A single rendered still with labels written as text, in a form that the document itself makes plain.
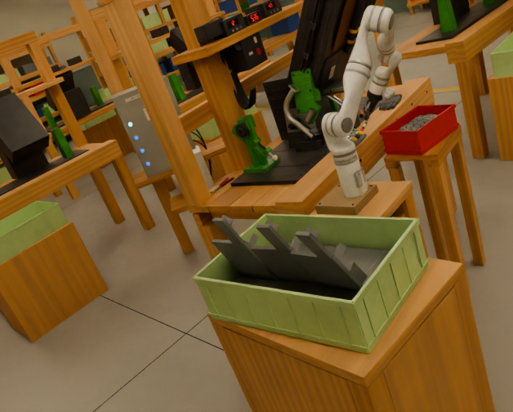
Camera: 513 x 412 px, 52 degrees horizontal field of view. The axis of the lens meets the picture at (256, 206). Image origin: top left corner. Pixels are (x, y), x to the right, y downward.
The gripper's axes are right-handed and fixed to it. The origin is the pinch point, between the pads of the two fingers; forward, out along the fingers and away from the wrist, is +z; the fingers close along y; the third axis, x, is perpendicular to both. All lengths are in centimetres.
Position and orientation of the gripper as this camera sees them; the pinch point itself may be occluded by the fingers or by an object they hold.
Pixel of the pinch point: (367, 116)
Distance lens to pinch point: 254.7
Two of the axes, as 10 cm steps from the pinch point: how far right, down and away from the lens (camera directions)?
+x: 8.1, 4.9, -3.2
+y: -5.6, 5.0, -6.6
